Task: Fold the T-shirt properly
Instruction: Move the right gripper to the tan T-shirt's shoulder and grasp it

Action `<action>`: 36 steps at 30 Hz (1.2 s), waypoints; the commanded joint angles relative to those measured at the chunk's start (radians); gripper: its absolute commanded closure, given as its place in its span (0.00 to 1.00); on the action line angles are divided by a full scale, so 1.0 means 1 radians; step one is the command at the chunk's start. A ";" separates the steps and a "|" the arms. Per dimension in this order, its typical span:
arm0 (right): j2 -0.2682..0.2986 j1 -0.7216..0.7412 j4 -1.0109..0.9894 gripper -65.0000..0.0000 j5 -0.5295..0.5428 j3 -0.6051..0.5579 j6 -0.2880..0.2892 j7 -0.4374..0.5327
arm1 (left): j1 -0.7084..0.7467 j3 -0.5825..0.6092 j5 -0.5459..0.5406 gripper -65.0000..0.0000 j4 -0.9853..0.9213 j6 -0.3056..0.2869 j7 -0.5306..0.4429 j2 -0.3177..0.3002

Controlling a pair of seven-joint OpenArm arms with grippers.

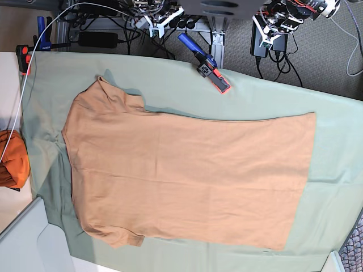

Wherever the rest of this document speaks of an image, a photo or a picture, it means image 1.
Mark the patterned grey mat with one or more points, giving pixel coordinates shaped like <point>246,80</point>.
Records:
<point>351,251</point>

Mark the green table cloth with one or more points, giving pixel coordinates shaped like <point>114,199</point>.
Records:
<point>329,206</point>

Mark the black power brick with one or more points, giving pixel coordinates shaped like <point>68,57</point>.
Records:
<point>98,39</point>

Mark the tan T-shirt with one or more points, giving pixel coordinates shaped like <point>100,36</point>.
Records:
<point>138,174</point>

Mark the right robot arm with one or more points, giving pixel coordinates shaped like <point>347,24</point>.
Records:
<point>153,16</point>

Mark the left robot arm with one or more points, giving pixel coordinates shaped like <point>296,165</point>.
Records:
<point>280,18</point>

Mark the grey plastic bin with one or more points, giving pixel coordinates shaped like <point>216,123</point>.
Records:
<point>31,243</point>

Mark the blue orange bar clamp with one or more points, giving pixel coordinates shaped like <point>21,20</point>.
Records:
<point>207,67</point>

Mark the black power adapter pair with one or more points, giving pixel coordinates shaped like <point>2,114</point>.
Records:
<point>260,49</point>

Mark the black orange corner clamp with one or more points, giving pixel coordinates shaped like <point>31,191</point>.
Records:
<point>40,43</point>

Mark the orange folded cloth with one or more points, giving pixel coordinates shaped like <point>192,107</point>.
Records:
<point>15,166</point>

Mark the aluminium frame post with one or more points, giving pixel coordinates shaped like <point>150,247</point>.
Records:
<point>215,37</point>

